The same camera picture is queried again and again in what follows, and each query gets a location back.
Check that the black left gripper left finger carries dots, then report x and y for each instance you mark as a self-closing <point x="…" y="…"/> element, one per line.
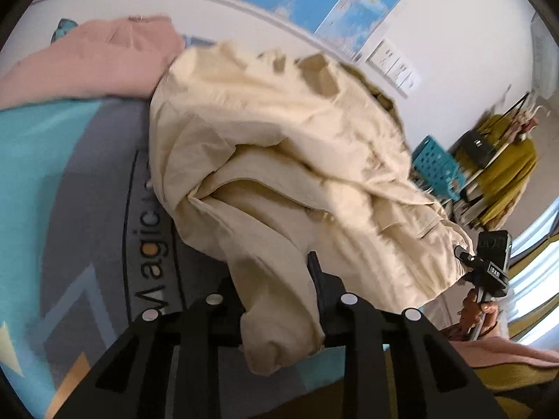
<point x="163" y="366"/>

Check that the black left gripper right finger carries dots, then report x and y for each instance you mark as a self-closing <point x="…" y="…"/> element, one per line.
<point x="396" y="365"/>

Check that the cream yellow jacket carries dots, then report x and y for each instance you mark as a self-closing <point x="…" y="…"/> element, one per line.
<point x="262" y="159"/>

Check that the pink sleeved right forearm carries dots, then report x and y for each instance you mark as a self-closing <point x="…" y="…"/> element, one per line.
<point x="483" y="353"/>

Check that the clothes rack with garments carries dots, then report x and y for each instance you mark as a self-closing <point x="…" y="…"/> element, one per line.
<point x="497" y="158"/>

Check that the right hand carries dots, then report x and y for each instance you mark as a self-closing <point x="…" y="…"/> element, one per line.
<point x="474" y="313"/>

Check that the teal plastic basket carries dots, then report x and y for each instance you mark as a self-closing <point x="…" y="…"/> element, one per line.
<point x="438" y="169"/>

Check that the teal grey bed cover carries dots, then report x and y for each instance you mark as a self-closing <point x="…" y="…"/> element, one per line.
<point x="86" y="248"/>

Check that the olive green jacket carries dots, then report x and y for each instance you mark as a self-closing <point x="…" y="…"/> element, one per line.
<point x="386" y="102"/>

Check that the pink folded garment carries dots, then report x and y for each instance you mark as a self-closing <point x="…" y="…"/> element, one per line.
<point x="124" y="57"/>

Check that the white wall socket panel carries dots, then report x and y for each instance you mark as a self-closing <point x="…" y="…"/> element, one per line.
<point x="395" y="67"/>

